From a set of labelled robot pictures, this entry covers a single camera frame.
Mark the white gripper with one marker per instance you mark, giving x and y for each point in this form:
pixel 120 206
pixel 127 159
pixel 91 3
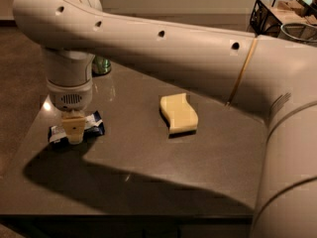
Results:
pixel 70 97

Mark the blue white rxbar wrapper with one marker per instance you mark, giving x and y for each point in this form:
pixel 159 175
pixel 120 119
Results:
pixel 93 127

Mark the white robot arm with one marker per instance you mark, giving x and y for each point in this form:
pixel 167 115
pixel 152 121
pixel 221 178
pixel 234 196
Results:
pixel 270 77

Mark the yellow sponge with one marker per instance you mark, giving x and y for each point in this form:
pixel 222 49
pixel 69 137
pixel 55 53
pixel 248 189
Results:
pixel 179 114

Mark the green soda can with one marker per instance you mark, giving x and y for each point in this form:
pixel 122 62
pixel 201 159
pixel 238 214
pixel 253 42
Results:
pixel 101 66

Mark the clear glass bowl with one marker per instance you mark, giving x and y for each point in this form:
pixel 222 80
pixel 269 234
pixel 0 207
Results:
pixel 299 33

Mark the black wire basket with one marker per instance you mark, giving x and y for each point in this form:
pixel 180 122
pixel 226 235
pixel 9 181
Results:
pixel 269 15

